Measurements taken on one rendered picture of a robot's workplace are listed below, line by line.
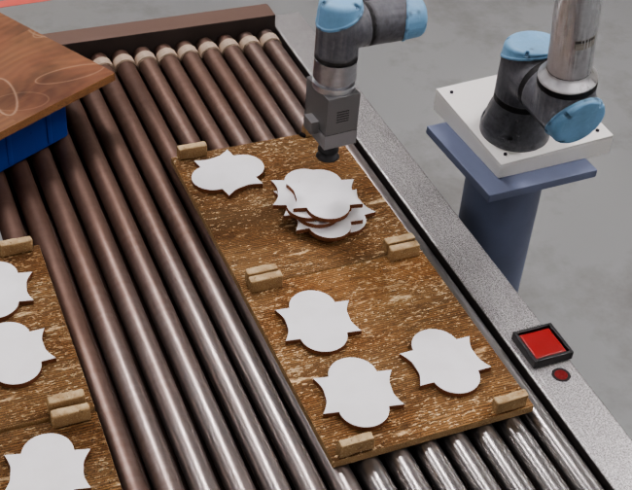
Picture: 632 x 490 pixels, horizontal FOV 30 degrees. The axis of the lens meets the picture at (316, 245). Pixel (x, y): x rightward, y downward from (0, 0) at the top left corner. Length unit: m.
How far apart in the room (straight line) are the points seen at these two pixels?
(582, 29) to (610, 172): 1.95
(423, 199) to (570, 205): 1.67
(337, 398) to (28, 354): 0.50
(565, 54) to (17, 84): 1.06
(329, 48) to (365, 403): 0.59
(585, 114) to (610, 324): 1.31
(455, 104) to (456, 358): 0.82
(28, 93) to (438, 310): 0.91
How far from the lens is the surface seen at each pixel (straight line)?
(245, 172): 2.32
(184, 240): 2.20
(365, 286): 2.09
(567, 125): 2.34
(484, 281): 2.17
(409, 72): 4.52
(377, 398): 1.89
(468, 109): 2.62
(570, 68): 2.30
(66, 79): 2.42
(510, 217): 2.62
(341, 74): 2.02
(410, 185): 2.37
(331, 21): 1.97
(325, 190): 2.22
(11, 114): 2.33
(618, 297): 3.66
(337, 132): 2.08
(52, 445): 1.82
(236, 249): 2.15
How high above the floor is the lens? 2.31
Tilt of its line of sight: 39 degrees down
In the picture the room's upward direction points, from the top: 5 degrees clockwise
